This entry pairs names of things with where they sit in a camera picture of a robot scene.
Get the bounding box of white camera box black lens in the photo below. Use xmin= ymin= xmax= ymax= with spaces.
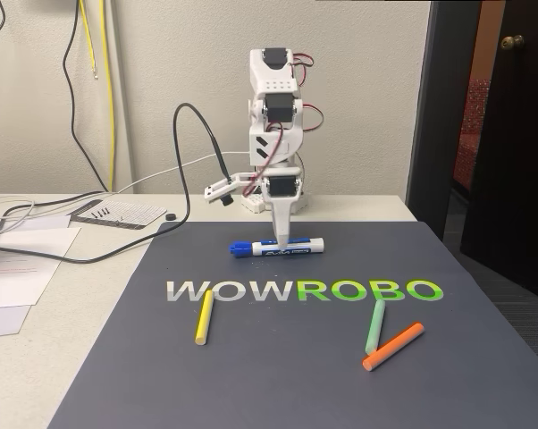
xmin=202 ymin=172 xmax=257 ymax=208

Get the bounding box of orange chalk stick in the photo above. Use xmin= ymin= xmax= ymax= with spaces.
xmin=362 ymin=322 xmax=425 ymax=372

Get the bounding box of dark wooden door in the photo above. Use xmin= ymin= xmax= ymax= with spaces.
xmin=459 ymin=0 xmax=538 ymax=307

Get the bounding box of large white paper sheet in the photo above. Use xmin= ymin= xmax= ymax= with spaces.
xmin=0 ymin=226 xmax=83 ymax=310

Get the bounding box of grey WOWROBO mat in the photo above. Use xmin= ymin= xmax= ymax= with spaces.
xmin=47 ymin=220 xmax=538 ymax=429

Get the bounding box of grey door frame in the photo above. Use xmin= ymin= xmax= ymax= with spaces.
xmin=404 ymin=0 xmax=483 ymax=240

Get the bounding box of small white paper sheet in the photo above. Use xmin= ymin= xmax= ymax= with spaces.
xmin=0 ymin=305 xmax=36 ymax=340

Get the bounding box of grey striped screw card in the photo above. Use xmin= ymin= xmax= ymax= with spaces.
xmin=66 ymin=200 xmax=168 ymax=232

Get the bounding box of red upholstered furniture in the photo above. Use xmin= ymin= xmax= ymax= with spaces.
xmin=453 ymin=77 xmax=492 ymax=191

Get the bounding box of white cable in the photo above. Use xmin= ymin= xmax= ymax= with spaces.
xmin=0 ymin=149 xmax=251 ymax=238

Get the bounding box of long black cable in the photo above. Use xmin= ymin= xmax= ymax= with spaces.
xmin=0 ymin=0 xmax=234 ymax=264

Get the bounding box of blue dry erase marker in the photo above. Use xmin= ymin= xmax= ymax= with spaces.
xmin=228 ymin=237 xmax=326 ymax=260

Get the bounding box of green chalk stick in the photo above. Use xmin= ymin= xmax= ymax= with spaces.
xmin=365 ymin=299 xmax=386 ymax=354

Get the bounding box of yellow chalk stick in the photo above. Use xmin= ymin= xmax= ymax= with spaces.
xmin=194 ymin=289 xmax=215 ymax=346

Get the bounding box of long yellow wire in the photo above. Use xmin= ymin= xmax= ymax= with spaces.
xmin=98 ymin=0 xmax=117 ymax=192

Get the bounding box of short yellow wire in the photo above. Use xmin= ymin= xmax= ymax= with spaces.
xmin=78 ymin=0 xmax=100 ymax=80

